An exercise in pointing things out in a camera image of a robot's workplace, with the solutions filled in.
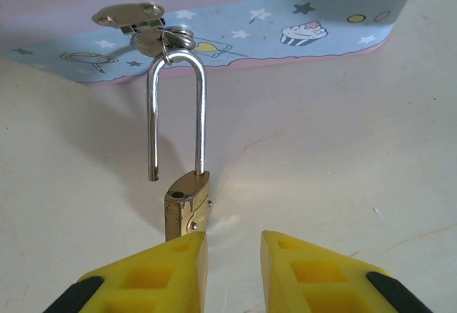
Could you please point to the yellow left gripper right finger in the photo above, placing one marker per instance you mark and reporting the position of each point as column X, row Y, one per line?
column 321, row 277

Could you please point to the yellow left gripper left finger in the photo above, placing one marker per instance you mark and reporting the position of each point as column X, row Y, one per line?
column 160, row 277

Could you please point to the brass padlock with steel shackle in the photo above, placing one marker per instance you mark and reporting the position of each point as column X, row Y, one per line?
column 185, row 206

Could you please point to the pastel cartoon tin box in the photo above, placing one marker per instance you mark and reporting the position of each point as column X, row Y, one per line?
column 285, row 5

